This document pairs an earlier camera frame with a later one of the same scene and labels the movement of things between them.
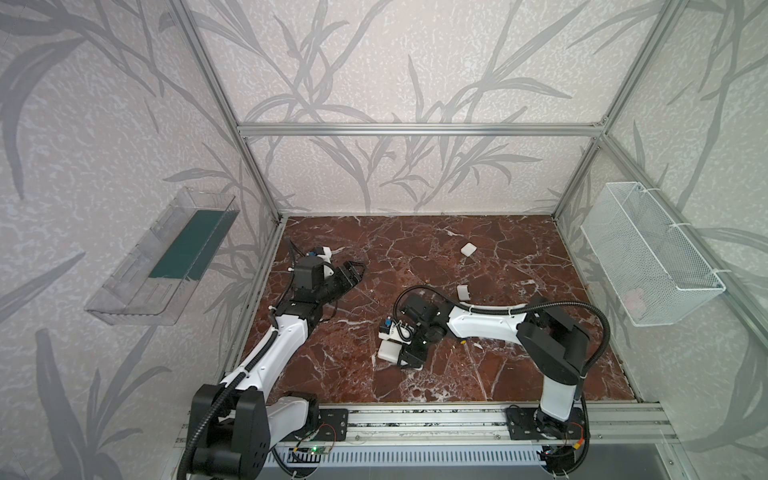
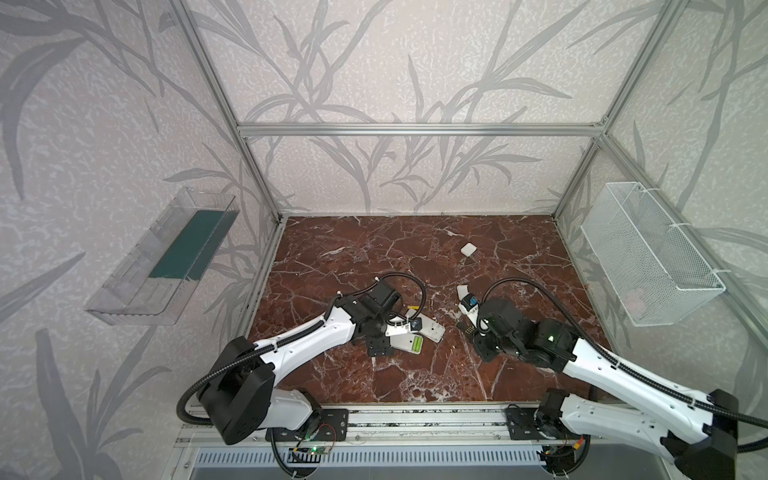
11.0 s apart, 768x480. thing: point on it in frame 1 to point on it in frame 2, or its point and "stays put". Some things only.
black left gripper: [344, 276] to [377, 345]
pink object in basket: [635, 301] stays put
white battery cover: [468, 249] stays put
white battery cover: [463, 292] stays put
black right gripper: [409, 346] to [483, 346]
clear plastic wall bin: [152, 281] stays put
